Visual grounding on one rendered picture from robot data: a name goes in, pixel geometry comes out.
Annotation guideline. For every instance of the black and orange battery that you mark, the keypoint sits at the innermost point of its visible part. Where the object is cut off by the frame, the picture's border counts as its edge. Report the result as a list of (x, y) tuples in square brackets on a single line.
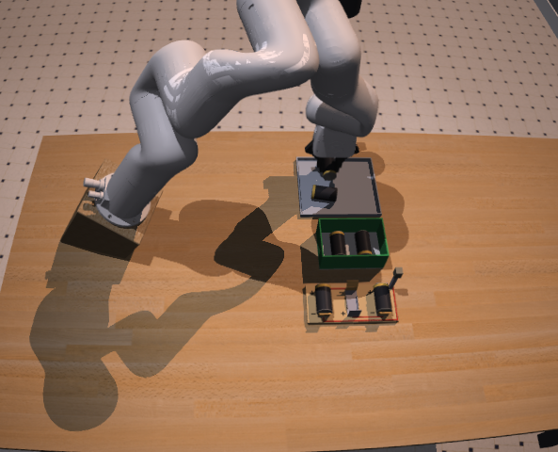
[(363, 243), (323, 298), (329, 170), (382, 297), (337, 243), (324, 193)]

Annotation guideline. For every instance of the green open-top box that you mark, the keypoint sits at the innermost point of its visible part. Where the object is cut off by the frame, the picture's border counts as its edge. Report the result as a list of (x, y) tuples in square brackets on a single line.
[(375, 227)]

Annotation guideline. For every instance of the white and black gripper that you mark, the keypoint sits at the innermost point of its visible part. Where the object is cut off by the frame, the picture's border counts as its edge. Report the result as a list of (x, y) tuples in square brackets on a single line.
[(328, 143)]

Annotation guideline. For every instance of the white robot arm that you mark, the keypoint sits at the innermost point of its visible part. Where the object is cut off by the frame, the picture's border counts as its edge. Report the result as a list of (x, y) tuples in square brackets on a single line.
[(282, 34)]

